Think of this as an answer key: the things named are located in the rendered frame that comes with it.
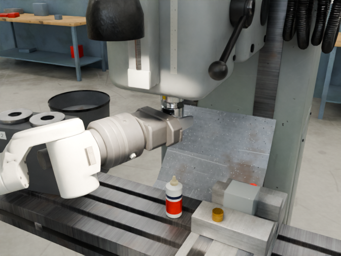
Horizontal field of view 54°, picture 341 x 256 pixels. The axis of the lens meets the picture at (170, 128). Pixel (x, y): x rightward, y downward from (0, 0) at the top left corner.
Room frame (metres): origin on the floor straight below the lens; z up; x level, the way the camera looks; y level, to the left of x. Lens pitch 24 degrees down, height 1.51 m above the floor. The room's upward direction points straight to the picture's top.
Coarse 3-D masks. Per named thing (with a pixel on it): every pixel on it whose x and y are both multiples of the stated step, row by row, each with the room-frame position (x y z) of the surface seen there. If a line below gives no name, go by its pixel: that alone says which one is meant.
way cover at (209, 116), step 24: (216, 120) 0.97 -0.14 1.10; (240, 120) 0.94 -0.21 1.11; (264, 120) 0.92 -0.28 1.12; (192, 144) 0.96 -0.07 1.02; (216, 144) 0.93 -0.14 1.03; (240, 144) 0.91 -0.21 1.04; (264, 144) 0.88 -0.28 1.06; (168, 168) 0.93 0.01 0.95; (192, 168) 0.91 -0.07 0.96; (216, 168) 0.89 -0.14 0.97; (240, 168) 0.87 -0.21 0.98; (264, 168) 0.85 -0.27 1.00; (192, 192) 0.85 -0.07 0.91
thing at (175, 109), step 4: (164, 104) 0.65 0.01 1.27; (180, 104) 0.65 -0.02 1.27; (164, 108) 0.63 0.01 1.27; (168, 108) 0.63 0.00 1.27; (172, 108) 0.62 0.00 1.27; (176, 108) 0.63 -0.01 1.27; (180, 108) 0.63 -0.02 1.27; (168, 112) 0.62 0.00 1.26; (172, 112) 0.62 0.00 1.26; (176, 112) 0.62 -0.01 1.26
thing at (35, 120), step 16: (16, 112) 0.87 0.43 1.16; (32, 112) 0.90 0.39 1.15; (48, 112) 0.86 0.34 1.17; (0, 128) 0.79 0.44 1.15; (16, 128) 0.79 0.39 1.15; (0, 144) 0.79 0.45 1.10; (32, 160) 0.77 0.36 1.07; (32, 176) 0.77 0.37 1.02; (48, 176) 0.76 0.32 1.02; (48, 192) 0.76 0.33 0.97
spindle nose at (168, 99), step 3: (162, 96) 0.63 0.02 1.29; (165, 96) 0.63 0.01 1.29; (162, 99) 0.63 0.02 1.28; (165, 99) 0.63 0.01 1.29; (168, 99) 0.62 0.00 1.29; (171, 99) 0.62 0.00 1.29; (174, 99) 0.62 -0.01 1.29; (177, 99) 0.62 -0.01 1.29; (180, 99) 0.63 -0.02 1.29; (183, 99) 0.64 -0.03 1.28; (168, 102) 0.62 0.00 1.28; (171, 102) 0.62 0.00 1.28; (174, 102) 0.62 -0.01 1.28; (177, 102) 0.62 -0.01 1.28
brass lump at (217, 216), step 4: (216, 208) 0.54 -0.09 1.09; (220, 208) 0.54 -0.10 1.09; (212, 212) 0.53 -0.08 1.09; (216, 212) 0.52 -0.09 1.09; (220, 212) 0.52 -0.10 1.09; (212, 216) 0.53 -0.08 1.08; (216, 216) 0.52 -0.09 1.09; (220, 216) 0.52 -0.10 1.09; (216, 220) 0.52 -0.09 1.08; (220, 220) 0.52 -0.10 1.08
